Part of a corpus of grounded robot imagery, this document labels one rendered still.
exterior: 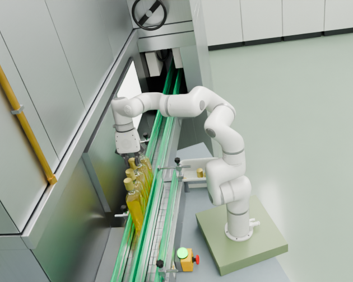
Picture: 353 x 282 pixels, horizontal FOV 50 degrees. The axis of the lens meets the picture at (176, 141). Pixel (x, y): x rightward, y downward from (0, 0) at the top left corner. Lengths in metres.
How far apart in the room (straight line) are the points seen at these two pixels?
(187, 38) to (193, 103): 1.13
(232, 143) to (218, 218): 0.53
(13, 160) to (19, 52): 0.33
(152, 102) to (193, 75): 1.02
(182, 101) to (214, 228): 0.65
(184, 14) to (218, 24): 2.95
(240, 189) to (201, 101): 0.38
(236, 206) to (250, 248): 0.22
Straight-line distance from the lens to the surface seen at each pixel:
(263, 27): 5.39
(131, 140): 1.61
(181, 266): 1.71
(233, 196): 1.52
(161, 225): 1.76
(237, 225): 1.67
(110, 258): 1.72
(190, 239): 1.85
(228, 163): 1.45
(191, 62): 2.53
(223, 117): 1.39
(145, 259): 1.61
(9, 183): 1.16
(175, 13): 2.42
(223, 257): 1.68
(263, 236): 1.75
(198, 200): 2.02
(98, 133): 1.67
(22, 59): 1.29
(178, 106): 1.40
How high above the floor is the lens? 2.16
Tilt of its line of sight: 35 degrees down
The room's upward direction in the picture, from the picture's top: 13 degrees counter-clockwise
